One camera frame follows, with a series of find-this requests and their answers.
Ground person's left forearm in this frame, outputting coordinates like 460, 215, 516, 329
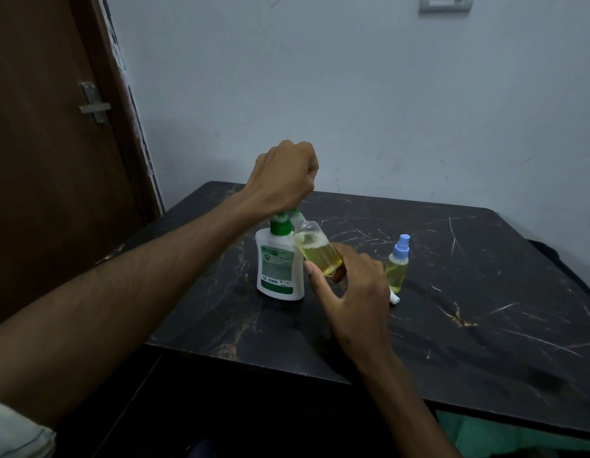
0, 190, 267, 430

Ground person's white sleeve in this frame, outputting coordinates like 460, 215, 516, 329
0, 399, 57, 458

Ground metal door latch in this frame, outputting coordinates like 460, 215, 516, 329
79, 80, 112, 125

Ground green cloth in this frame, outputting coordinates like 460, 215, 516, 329
437, 410, 590, 458

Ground white green hand sanitizer bottle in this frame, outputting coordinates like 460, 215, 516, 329
255, 212, 306, 302

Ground small clear bottle white cap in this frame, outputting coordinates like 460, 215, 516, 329
290, 210, 348, 284

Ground brown wooden door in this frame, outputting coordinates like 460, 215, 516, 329
0, 0, 164, 330

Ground blue spray cap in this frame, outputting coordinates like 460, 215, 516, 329
393, 234, 411, 265

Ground person's left hand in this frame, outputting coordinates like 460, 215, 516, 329
242, 139, 320, 219

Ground white wall switch plate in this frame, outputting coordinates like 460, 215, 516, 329
418, 0, 475, 14

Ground person's right hand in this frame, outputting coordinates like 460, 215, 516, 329
303, 242, 395, 371

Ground person's blue trousers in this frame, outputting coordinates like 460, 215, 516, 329
187, 438, 217, 458

